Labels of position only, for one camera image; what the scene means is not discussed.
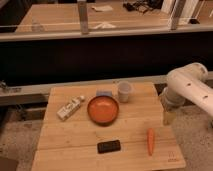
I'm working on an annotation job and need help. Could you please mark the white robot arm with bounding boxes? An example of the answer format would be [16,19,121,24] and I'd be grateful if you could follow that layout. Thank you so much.
[159,62,213,125]

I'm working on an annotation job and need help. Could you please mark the orange ceramic bowl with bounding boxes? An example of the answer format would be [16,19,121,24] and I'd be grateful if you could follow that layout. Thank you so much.
[87,96,119,125]

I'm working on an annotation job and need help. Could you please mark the orange carrot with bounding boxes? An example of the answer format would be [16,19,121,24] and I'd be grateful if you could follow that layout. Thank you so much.
[147,128,155,156]

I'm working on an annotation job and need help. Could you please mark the translucent plastic cup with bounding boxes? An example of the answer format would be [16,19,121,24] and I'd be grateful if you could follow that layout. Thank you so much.
[118,81,132,103]

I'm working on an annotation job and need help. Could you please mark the black phone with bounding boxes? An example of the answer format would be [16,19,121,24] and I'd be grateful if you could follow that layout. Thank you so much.
[97,140,121,154]

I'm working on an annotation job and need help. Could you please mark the crumpled white paper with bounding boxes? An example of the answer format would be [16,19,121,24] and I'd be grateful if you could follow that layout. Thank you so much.
[93,22,116,29]

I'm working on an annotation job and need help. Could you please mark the white paper on table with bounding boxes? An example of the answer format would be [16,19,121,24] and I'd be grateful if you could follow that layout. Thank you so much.
[92,5,113,12]

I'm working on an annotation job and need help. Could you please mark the metal post right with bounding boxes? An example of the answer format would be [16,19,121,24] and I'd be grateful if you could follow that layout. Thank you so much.
[169,0,186,30]

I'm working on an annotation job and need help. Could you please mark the metal post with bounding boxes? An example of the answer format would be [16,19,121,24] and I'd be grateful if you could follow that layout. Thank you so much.
[169,0,186,30]
[77,0,89,34]

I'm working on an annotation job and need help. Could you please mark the black cables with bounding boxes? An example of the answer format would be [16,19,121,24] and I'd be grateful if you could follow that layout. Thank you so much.
[122,0,155,14]

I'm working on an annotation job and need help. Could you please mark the metal rail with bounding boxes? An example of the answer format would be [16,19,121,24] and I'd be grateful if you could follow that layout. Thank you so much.
[0,75,166,106]

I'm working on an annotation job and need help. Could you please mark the metal post left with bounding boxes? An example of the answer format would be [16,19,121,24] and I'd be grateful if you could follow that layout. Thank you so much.
[77,0,89,34]

